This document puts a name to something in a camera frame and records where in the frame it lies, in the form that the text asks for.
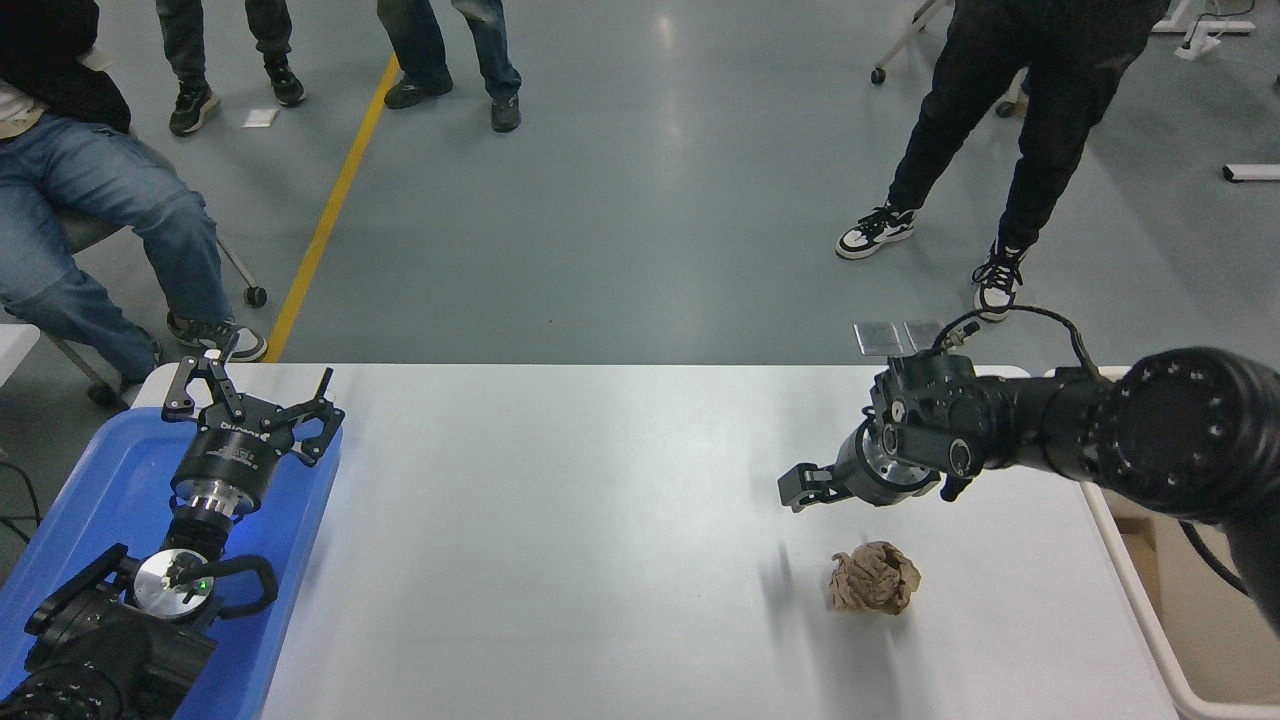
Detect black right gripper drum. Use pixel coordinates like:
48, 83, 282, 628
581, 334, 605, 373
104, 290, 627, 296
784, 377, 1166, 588
833, 424, 907, 508

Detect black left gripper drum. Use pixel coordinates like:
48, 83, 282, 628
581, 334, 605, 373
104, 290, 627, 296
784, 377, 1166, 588
170, 400, 303, 502

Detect tan paper ball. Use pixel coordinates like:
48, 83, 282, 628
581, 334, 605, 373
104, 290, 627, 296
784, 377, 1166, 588
827, 540, 923, 617

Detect blue plastic tray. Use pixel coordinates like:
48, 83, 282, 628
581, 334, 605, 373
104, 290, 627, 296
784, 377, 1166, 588
0, 405, 345, 720

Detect grey wheeled chair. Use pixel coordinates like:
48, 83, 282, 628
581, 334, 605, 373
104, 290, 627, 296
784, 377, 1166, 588
45, 208, 270, 409

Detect white side table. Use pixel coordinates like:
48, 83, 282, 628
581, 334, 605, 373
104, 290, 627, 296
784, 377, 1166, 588
0, 322, 42, 389

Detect seated person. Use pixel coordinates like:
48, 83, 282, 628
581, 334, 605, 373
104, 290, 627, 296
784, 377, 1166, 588
0, 0, 270, 387

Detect standing person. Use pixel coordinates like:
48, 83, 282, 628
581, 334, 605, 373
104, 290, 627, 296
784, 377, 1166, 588
376, 0, 524, 134
835, 0, 1173, 324
155, 0, 307, 138

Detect large pale bin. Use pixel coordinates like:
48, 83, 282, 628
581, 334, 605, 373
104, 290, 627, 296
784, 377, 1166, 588
1044, 365, 1280, 720

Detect white wheeled stand leg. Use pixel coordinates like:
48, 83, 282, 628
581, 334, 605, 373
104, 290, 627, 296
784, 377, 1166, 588
869, 0, 953, 86

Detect white power strip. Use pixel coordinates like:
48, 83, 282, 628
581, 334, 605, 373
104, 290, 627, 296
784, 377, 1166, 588
1152, 0, 1257, 62

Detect thin black floor cable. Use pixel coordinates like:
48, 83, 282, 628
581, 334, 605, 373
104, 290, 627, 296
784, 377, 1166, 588
0, 458, 43, 547

